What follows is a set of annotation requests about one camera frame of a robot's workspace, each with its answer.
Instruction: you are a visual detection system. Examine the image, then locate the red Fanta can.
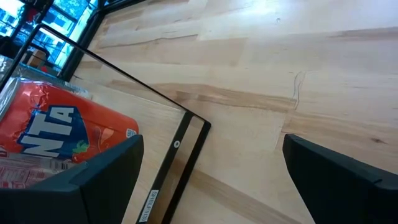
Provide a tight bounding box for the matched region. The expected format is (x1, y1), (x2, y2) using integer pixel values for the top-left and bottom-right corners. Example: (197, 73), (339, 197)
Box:
(0, 77), (140, 190)

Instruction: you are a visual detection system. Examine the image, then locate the wooden shelf with black frame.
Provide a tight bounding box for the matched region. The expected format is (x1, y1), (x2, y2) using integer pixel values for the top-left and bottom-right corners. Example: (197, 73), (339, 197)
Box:
(0, 23), (212, 224)

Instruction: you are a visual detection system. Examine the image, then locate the brown cardboard box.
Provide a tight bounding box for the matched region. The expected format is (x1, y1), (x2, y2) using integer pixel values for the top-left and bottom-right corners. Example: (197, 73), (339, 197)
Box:
(24, 49), (47, 68)

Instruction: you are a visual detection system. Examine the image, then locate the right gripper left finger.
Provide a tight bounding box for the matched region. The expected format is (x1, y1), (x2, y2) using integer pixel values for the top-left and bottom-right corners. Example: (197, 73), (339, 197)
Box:
(0, 133), (146, 224)

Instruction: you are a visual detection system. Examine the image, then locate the black aluminium rig frame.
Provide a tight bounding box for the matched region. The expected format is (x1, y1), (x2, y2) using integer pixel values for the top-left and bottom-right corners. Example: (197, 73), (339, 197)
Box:
(9, 0), (149, 81)

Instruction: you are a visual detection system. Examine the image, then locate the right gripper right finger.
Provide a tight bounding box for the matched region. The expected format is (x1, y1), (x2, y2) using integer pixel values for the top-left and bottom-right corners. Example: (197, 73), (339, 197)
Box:
(282, 133), (398, 224)

